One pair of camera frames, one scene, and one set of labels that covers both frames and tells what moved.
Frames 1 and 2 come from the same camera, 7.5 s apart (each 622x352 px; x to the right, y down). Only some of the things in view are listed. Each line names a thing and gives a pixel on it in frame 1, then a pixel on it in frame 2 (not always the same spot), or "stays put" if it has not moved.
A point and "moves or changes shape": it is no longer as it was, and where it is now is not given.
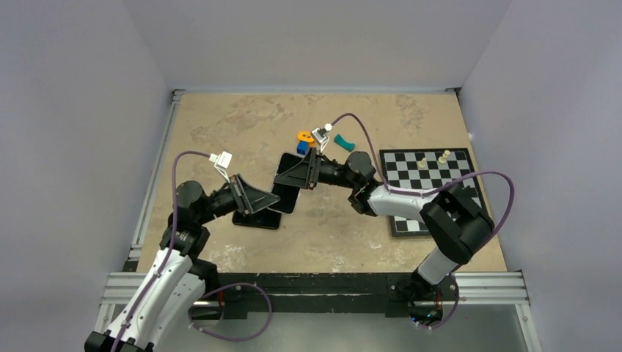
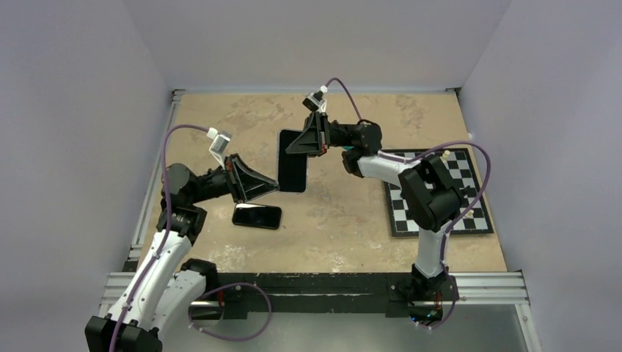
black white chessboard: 425,171 stays put
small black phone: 287,194 moves or changes shape
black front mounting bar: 243,292 stays put
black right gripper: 299,176 → 315,139
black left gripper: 249,199 → 246,184
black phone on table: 263,219 stays put
